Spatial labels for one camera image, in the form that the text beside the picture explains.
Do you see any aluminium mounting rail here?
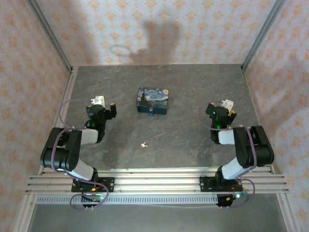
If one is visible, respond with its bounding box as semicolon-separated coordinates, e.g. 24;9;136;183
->
25;166;290;195

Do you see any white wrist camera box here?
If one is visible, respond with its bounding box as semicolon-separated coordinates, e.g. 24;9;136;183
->
91;95;106;107
220;99;235;111

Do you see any slotted grey cable duct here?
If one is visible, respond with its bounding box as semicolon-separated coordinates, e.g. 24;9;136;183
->
35;194;220;206

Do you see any starry night tin box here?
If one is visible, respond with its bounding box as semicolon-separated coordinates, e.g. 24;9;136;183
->
137;87;169;116

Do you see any aluminium floor rail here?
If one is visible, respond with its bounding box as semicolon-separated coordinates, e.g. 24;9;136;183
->
36;67;79;175

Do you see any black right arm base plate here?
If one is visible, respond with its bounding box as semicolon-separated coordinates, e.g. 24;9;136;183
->
199;175;243;193

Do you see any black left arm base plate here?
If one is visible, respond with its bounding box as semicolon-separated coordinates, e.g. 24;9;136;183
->
70;177;115;193

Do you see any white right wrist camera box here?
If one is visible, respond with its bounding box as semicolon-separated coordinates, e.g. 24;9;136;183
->
220;99;235;111

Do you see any small circuit board with LED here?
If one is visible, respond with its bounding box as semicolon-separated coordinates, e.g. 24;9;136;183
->
225;190;249;203
90;188;105;202

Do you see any aluminium frame post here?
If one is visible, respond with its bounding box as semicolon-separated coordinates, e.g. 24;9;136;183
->
26;0;73;73
240;0;288;71

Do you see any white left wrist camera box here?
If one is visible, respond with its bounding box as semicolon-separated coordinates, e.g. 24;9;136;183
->
91;95;106;107

